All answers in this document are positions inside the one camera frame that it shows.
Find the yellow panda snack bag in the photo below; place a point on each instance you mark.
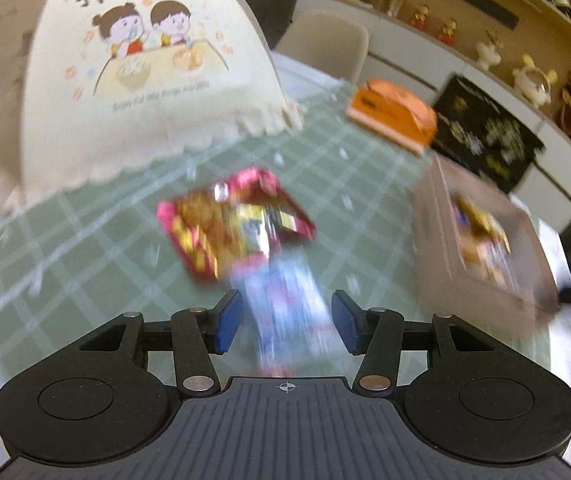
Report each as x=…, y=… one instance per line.
x=483, y=243

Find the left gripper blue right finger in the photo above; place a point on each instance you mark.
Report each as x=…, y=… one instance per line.
x=376, y=334

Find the pink cardboard box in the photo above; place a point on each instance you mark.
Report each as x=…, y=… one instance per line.
x=444, y=285

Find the black gift bag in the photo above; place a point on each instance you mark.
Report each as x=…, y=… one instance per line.
x=479, y=134

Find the cream cartoon food cover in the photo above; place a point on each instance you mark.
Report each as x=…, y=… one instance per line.
x=92, y=88

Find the green checked tablecloth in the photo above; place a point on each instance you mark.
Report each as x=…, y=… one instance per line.
x=91, y=281

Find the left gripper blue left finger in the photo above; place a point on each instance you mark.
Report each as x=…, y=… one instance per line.
x=196, y=334

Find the beige dining chair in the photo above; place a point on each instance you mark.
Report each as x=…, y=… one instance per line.
x=327, y=42

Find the white rabbit figurine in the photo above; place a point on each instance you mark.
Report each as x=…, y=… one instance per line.
x=533, y=83

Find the blue pink snack packet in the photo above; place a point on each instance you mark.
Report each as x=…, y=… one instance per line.
x=289, y=325

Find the red glossy snack bag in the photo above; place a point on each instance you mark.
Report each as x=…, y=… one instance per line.
x=235, y=221

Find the orange cardboard box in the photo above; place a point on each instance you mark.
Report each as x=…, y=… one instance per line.
x=395, y=113

